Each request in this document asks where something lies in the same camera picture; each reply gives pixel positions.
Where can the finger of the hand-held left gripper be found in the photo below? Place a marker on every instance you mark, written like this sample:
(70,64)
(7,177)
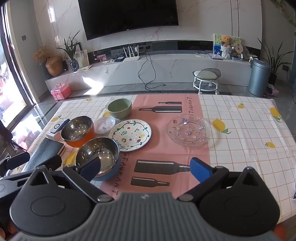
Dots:
(18,160)
(55,162)

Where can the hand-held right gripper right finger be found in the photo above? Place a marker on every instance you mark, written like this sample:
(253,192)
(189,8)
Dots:
(200,171)

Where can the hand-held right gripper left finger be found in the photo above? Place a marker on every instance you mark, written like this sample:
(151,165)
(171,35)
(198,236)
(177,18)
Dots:
(90,168)

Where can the blue steel bowl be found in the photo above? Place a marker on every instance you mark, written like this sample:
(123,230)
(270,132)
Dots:
(105,150)

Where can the orange steel bowl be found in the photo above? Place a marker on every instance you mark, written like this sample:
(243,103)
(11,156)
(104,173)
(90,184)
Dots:
(77,130)

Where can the clear glass plate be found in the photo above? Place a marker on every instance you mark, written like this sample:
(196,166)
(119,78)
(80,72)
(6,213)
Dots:
(188,131)

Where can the small white patterned dish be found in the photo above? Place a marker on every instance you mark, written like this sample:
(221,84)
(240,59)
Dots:
(104,125)

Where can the white painted plate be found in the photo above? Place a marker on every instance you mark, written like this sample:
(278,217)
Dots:
(130,135)

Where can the green ceramic bowl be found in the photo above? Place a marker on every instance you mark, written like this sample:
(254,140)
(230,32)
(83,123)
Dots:
(119,111)

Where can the black notebook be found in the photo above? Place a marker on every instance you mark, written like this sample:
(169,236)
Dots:
(44,150)

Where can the blue and white box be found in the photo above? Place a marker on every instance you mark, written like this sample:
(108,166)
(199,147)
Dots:
(55,128)

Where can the checked lemon print tablecloth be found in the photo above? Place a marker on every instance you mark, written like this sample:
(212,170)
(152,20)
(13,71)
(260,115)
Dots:
(235,150)

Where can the pink storage box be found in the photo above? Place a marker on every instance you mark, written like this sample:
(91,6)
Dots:
(60,91)

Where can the sliding glass door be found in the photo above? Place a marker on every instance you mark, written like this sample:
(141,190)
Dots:
(16,76)

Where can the black vase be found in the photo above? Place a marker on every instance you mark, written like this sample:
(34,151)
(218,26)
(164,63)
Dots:
(46,70)

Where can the brown round vase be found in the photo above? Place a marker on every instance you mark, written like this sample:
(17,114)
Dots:
(54,66)

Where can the white rolling stool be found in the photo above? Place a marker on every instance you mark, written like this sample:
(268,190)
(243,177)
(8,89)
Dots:
(206,75)

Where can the paper sheet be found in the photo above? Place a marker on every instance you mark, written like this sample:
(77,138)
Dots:
(83,68)

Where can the blue glass vase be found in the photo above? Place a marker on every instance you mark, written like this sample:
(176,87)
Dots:
(74,65)

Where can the sketch portrait card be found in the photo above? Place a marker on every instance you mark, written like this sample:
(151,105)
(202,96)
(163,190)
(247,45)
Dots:
(82,58)

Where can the dried flower bunch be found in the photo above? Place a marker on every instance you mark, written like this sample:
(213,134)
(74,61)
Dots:
(42,53)

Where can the grey metal trash can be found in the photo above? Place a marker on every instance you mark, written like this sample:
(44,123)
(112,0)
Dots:
(258,78)

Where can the floral bag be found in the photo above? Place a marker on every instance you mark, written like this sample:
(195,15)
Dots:
(273,90)

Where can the white marble tv cabinet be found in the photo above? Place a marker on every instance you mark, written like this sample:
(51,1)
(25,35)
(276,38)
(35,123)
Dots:
(161,67)

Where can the pink photo card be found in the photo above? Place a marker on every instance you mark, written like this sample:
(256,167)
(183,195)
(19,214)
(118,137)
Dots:
(101,58)

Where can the small black box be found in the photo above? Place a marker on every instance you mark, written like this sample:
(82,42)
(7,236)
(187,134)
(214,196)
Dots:
(119,59)

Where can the silver laptop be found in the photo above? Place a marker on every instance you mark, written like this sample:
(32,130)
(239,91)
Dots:
(216,57)

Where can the long leaf green plant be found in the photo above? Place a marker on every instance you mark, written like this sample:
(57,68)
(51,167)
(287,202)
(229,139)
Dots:
(69,46)

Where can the white router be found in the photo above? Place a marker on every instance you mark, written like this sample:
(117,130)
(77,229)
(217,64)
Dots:
(131,58)

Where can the decorative display plate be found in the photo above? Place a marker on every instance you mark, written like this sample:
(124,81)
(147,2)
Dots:
(246,52)

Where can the green and blue painting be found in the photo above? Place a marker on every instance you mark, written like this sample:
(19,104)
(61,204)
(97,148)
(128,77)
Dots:
(217,44)

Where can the round paper fan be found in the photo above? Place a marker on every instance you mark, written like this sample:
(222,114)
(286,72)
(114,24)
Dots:
(237,47)

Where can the tall potted plant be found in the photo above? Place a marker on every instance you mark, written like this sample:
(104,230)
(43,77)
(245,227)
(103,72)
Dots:
(274,62)

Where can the brown teddy bear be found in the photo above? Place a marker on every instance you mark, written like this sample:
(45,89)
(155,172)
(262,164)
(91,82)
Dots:
(226,39)

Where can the black television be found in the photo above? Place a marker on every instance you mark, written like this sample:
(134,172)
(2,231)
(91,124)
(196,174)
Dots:
(127,16)

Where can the hanging vine plant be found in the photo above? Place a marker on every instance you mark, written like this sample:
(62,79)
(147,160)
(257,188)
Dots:
(286,11)

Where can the wall switch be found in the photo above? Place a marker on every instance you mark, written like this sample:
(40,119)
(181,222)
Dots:
(23,37)

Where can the wall outlet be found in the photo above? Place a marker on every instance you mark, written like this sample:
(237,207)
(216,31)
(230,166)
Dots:
(286,68)

